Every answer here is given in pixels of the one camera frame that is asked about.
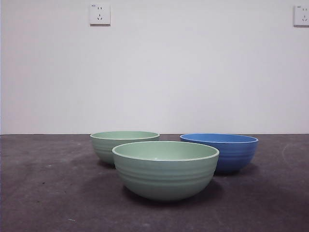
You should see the green ribbed bowl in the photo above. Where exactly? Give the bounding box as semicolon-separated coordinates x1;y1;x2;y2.
90;130;160;165
112;141;220;202

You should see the blue ribbed bowl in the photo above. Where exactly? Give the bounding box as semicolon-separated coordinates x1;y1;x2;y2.
180;132;259;174

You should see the white wall socket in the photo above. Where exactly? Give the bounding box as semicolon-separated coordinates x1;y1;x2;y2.
89;2;112;27
293;5;309;27

